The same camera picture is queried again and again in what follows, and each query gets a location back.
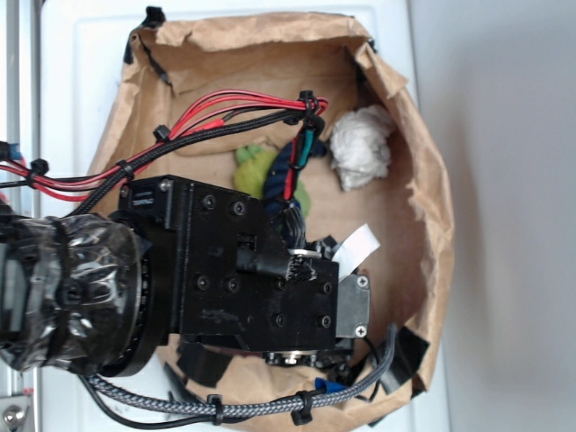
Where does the red and black wire bundle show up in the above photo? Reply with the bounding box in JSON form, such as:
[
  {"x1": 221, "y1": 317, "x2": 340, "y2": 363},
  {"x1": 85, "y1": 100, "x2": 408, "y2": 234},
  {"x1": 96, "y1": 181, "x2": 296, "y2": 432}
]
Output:
[{"x1": 0, "y1": 89, "x2": 329, "y2": 203}]

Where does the green plush toy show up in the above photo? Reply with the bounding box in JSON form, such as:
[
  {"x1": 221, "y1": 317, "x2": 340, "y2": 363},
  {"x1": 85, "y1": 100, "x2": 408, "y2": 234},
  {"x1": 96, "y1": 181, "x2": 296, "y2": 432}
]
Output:
[{"x1": 233, "y1": 144, "x2": 292, "y2": 219}]

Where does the black taped robot arm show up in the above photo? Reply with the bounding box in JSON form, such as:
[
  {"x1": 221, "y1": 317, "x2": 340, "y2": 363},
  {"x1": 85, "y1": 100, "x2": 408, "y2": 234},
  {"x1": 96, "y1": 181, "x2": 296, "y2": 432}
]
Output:
[{"x1": 1, "y1": 175, "x2": 370, "y2": 381}]

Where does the crumpled white paper ball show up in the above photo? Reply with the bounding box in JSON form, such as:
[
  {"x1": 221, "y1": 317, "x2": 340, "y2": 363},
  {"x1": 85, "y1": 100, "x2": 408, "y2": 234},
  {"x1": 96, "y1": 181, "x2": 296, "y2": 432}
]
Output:
[{"x1": 330, "y1": 104, "x2": 395, "y2": 192}]

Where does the brown paper bag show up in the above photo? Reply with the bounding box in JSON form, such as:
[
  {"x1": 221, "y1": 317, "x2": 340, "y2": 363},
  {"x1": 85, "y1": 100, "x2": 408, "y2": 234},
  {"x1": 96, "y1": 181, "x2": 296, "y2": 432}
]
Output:
[{"x1": 91, "y1": 7, "x2": 455, "y2": 431}]

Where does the aluminium frame rail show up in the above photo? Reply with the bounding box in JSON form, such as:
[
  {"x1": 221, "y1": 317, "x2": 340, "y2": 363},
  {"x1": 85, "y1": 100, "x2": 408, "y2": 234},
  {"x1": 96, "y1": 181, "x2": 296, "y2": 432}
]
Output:
[{"x1": 1, "y1": 1, "x2": 41, "y2": 431}]

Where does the white ribbon cable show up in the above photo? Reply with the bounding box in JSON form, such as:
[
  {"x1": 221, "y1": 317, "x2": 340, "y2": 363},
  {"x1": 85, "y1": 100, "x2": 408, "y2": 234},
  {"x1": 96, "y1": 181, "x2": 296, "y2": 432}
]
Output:
[{"x1": 332, "y1": 223, "x2": 382, "y2": 276}]

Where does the dark blue rope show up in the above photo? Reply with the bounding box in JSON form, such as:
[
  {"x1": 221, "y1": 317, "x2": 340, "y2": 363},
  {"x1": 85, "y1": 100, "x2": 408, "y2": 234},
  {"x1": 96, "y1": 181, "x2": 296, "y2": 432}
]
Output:
[{"x1": 263, "y1": 138, "x2": 332, "y2": 217}]

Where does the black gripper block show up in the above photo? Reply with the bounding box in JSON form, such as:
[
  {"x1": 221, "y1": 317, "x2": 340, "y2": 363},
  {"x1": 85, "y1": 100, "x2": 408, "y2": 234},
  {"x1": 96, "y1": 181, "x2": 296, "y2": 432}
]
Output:
[{"x1": 117, "y1": 174, "x2": 372, "y2": 370}]

